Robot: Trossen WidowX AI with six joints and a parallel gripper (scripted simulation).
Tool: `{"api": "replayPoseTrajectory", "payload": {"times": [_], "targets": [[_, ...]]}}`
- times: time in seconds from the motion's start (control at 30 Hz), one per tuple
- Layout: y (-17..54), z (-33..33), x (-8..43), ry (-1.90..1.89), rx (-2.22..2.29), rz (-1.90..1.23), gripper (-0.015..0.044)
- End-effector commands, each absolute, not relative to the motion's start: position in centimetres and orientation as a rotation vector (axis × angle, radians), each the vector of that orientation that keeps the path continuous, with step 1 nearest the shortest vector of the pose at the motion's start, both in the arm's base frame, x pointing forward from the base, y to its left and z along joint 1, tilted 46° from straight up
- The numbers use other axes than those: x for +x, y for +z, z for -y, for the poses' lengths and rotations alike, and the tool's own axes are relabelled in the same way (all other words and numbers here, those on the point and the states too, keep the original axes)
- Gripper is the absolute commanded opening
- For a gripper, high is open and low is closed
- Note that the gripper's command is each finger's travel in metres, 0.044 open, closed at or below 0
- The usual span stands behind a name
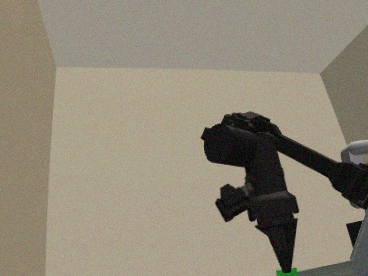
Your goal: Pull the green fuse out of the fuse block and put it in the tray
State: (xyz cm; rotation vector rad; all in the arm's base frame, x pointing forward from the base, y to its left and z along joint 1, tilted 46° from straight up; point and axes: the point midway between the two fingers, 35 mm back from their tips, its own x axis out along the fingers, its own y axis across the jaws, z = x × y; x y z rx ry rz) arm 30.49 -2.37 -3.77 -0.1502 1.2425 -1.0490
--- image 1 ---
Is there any green automotive fuse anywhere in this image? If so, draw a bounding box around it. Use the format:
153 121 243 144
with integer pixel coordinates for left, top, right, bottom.
276 267 298 276

